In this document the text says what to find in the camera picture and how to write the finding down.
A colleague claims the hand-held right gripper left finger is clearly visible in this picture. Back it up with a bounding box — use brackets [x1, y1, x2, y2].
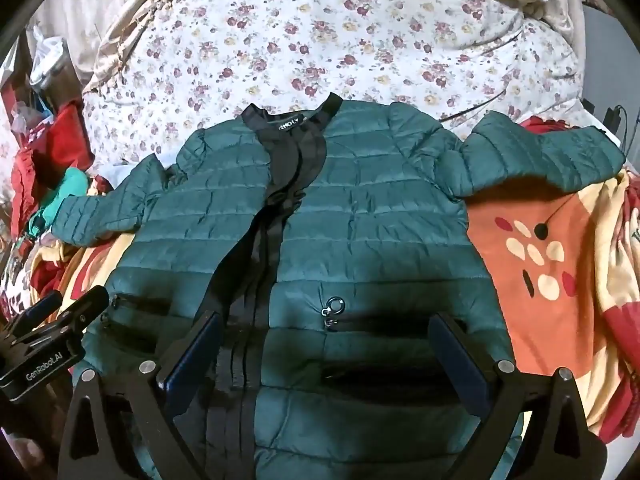
[64, 310, 261, 480]

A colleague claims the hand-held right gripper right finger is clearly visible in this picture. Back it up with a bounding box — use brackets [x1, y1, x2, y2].
[427, 312, 609, 480]

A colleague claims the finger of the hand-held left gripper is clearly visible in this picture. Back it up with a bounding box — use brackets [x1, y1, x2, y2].
[52, 285, 111, 337]
[10, 290, 64, 332]

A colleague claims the dark green puffer jacket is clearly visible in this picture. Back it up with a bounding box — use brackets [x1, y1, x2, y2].
[50, 92, 627, 480]

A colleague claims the orange printed blanket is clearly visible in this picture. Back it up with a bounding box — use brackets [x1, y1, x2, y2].
[50, 167, 640, 447]

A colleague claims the teal cloth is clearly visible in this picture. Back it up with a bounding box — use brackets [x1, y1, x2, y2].
[27, 167, 102, 237]

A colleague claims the clear plastic bag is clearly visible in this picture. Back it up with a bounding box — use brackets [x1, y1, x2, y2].
[27, 25, 74, 92]

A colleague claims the red patterned cloth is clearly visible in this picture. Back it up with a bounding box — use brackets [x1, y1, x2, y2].
[520, 115, 609, 137]

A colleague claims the beige satin cloth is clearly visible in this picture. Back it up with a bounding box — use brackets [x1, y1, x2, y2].
[30, 0, 251, 98]

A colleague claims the white floral quilt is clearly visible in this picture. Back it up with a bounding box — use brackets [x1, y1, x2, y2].
[82, 0, 587, 173]

